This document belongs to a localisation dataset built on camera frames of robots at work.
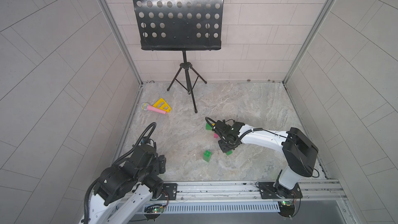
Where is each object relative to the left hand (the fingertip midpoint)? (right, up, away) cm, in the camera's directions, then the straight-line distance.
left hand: (162, 160), depth 67 cm
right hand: (+30, -1, +17) cm, 34 cm away
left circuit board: (-1, -20, -2) cm, 21 cm away
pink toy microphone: (-20, +21, +31) cm, 42 cm away
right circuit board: (+56, -22, +1) cm, 60 cm away
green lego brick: (+32, -3, +15) cm, 35 cm away
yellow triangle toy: (-10, +22, +35) cm, 42 cm away
